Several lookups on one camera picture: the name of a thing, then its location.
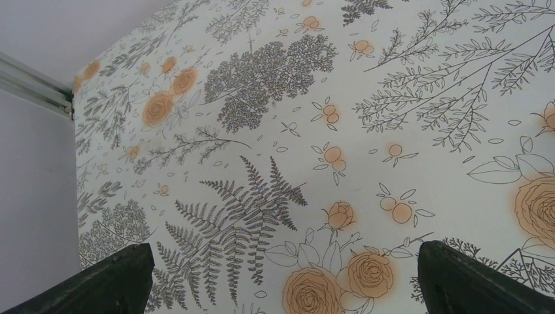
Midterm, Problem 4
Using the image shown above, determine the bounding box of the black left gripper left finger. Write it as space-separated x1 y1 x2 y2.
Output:
5 243 154 313

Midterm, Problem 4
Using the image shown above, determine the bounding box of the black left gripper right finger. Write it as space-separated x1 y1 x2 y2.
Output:
418 240 554 313

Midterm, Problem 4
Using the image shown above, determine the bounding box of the floral table mat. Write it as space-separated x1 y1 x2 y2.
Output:
73 0 554 313

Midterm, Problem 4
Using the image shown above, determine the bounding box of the left aluminium frame post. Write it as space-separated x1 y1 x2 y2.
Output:
0 51 81 270

